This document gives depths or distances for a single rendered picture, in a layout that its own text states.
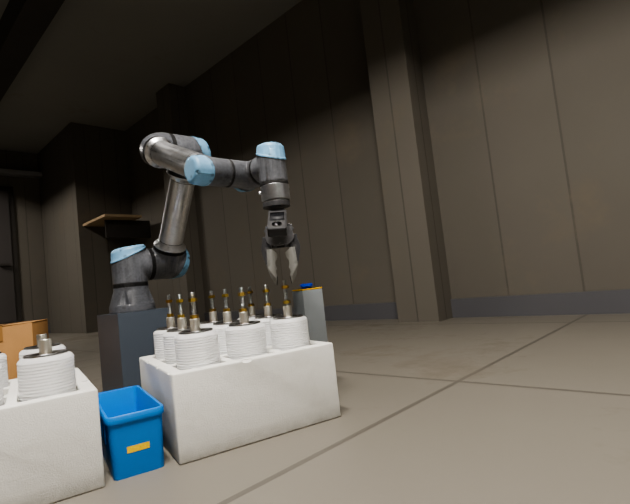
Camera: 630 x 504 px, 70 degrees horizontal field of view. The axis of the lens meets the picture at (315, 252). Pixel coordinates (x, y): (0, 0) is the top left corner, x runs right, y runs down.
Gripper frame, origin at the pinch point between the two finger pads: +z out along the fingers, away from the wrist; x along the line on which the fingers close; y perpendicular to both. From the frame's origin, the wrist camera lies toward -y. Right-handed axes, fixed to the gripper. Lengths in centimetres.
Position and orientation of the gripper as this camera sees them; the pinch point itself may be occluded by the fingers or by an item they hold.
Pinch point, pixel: (284, 278)
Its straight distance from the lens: 113.4
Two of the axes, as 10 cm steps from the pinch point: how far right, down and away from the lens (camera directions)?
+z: 1.1, 9.9, -0.6
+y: -0.4, 0.7, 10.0
